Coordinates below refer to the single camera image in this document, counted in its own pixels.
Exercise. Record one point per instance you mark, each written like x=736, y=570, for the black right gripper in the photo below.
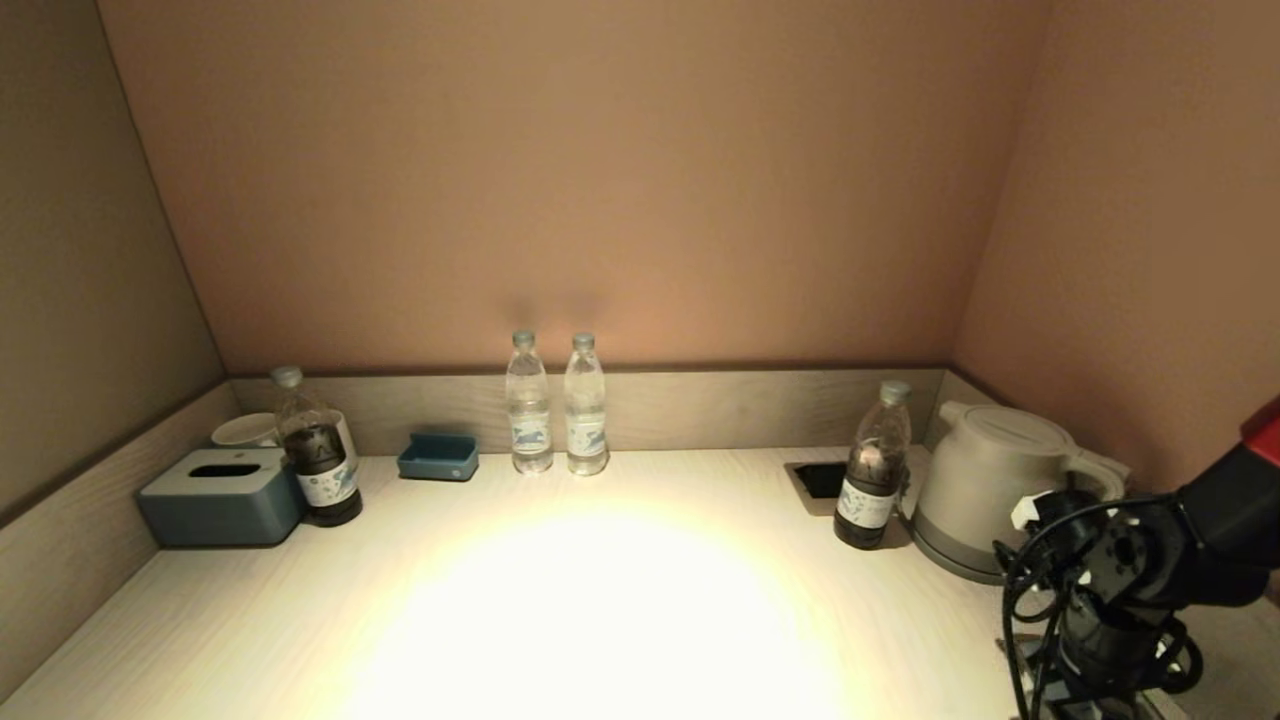
x=1110, y=640

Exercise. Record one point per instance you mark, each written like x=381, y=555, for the light blue microfiber cloth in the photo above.
x=1100, y=712

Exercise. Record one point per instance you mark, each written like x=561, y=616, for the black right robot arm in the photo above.
x=1230, y=520

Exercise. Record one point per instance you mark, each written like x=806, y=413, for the grey kettle base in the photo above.
x=950, y=560

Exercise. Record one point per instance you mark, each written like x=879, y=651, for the cream electric kettle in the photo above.
x=985, y=470

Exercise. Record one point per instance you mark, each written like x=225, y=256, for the dark tea bottle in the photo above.
x=872, y=470
x=320, y=460

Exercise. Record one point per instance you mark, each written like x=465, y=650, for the black recessed desk socket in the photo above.
x=820, y=482

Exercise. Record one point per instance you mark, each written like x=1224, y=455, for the clear water bottle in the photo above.
x=528, y=410
x=586, y=410

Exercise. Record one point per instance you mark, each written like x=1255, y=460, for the small blue tray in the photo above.
x=440, y=460

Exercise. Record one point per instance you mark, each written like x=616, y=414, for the white ceramic cup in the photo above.
x=245, y=430

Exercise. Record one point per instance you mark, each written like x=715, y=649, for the blue-grey tissue box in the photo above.
x=220, y=505

